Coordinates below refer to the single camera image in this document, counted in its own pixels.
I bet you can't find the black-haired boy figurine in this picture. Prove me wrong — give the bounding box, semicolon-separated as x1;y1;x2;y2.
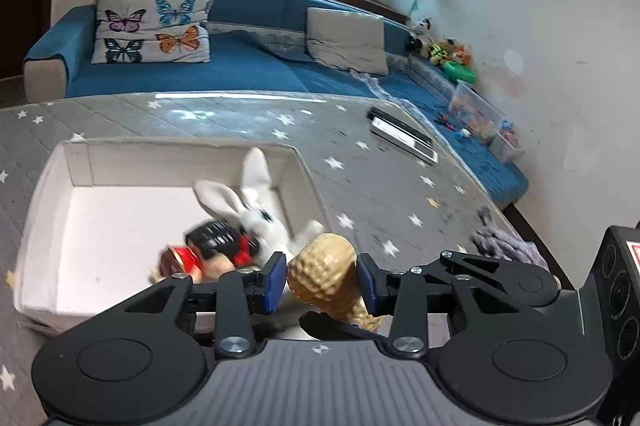
150;219;260;283

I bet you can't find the tan peanut toy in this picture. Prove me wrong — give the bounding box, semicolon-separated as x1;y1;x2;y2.
288;233;383;332

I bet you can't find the purple knitted cloth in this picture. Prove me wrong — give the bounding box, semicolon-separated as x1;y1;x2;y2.
471;206;549;270

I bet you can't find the white plush rabbit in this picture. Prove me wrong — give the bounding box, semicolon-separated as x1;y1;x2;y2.
193;148;326;267

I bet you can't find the small clear toy box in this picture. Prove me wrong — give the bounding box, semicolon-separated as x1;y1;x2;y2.
489;120;525;164

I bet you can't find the grey cardboard shoebox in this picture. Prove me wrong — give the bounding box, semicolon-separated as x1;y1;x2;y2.
12;140;331;337

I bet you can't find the black remote control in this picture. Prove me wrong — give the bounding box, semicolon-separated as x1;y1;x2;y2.
367;106;433;146

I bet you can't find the white remote control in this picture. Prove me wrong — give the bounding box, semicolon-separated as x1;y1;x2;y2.
370;117;438;164

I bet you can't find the clear plastic toy bin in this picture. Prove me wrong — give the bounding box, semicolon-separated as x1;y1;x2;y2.
448;82;504;143

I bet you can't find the plush toys pile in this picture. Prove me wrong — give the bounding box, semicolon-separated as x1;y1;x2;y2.
427;38;473;66

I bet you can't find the panda plush toy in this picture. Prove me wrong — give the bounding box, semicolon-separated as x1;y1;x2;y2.
405;18;434;52

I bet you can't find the beige cushion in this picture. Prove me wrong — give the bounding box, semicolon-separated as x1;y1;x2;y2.
306;8;388;76

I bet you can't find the blue sofa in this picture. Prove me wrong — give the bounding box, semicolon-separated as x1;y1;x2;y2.
24;0;528;206

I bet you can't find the butterfly print pillow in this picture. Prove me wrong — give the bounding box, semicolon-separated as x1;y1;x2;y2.
92;0;214;64

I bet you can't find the green ring toy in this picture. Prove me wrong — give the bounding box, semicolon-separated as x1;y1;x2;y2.
442;61;477;85

